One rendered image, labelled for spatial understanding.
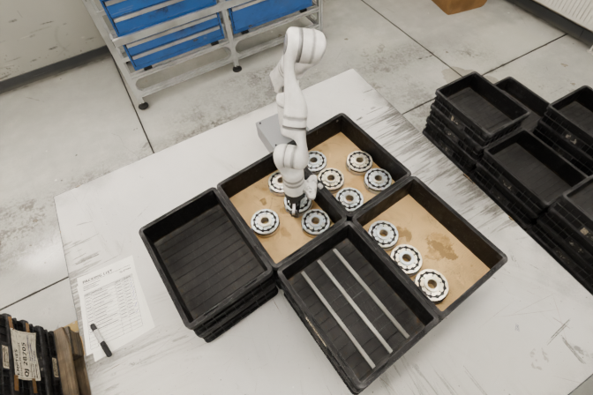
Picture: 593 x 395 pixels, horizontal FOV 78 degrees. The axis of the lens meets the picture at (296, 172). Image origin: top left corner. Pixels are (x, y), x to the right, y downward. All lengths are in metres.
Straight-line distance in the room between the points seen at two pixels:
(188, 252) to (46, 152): 2.10
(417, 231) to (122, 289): 1.10
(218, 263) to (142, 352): 0.38
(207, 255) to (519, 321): 1.08
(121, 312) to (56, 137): 2.07
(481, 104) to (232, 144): 1.42
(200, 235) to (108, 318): 0.43
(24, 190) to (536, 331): 3.01
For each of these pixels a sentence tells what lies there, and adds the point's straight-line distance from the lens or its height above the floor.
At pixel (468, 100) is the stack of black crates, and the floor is 0.49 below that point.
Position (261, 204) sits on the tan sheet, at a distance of 1.41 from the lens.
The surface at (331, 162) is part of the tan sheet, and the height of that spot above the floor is 0.83.
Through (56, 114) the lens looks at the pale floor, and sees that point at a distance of 3.57.
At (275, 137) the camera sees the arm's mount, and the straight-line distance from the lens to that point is 1.64.
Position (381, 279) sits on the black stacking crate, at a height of 0.83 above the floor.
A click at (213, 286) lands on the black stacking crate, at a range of 1.31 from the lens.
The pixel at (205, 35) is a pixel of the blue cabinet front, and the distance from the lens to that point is 3.06.
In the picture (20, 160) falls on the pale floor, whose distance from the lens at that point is 3.37.
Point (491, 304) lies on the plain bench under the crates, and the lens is 1.50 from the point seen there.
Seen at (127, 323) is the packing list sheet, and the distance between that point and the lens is 1.52.
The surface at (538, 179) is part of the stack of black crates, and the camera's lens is 2.29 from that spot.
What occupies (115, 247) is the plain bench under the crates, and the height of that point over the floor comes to 0.70.
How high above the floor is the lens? 2.03
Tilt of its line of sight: 54 degrees down
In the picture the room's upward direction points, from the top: 6 degrees counter-clockwise
